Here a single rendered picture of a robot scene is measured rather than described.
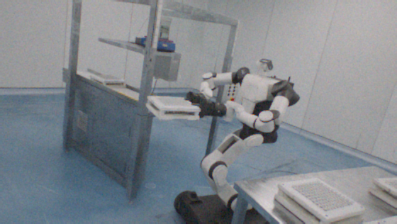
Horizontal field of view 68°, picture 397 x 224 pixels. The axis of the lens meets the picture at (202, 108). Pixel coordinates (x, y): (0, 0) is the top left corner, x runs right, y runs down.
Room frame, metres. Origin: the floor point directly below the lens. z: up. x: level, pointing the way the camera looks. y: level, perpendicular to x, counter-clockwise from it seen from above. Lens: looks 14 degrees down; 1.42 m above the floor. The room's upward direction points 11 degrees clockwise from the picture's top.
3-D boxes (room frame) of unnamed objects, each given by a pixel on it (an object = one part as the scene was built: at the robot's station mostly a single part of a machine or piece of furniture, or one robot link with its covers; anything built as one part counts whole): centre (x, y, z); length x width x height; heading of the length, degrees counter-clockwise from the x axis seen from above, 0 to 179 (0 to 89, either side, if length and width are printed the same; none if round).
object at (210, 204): (1.99, -0.35, 0.19); 0.64 x 0.52 x 0.33; 121
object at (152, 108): (1.67, 0.18, 0.95); 0.24 x 0.24 x 0.02; 31
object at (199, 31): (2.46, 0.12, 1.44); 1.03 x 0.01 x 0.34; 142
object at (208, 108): (1.72, -0.04, 0.99); 0.12 x 0.10 x 0.13; 113
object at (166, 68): (2.41, 0.37, 1.11); 0.22 x 0.11 x 0.20; 52
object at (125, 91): (2.67, 0.90, 0.77); 1.35 x 0.25 x 0.05; 52
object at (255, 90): (2.02, -0.41, 1.08); 0.34 x 0.30 x 0.36; 31
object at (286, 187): (1.07, -0.53, 0.88); 0.25 x 0.24 x 0.02; 122
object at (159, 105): (1.67, 0.18, 1.00); 0.25 x 0.24 x 0.02; 121
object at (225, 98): (2.87, -0.23, 0.94); 0.17 x 0.06 x 0.26; 142
